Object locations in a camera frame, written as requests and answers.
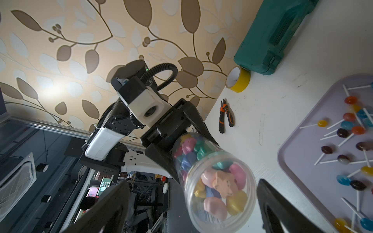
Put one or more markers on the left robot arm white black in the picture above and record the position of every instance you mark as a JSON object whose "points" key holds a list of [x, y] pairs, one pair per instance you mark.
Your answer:
{"points": [[103, 151]]}

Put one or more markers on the clear jar colourful candies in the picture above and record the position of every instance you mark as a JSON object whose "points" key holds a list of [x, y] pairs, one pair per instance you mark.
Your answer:
{"points": [[219, 189]]}

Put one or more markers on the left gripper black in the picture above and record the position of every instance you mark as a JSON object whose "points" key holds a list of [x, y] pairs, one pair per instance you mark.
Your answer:
{"points": [[162, 136]]}

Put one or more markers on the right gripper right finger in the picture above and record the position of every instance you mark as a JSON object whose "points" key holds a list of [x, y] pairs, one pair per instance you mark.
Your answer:
{"points": [[277, 212]]}

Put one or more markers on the orange black pliers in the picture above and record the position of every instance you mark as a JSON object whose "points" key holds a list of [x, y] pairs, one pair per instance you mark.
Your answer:
{"points": [[225, 112]]}

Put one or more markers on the lilac plastic tray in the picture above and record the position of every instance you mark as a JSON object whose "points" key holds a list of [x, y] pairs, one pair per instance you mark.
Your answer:
{"points": [[326, 151]]}

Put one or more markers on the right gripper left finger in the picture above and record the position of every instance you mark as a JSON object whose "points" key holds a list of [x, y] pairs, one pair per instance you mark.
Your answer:
{"points": [[107, 215]]}

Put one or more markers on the green plastic tool case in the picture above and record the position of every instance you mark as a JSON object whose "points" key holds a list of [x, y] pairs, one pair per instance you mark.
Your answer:
{"points": [[274, 26]]}

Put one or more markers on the pile of lollipops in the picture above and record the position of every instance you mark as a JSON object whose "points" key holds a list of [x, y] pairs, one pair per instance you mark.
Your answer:
{"points": [[346, 157]]}

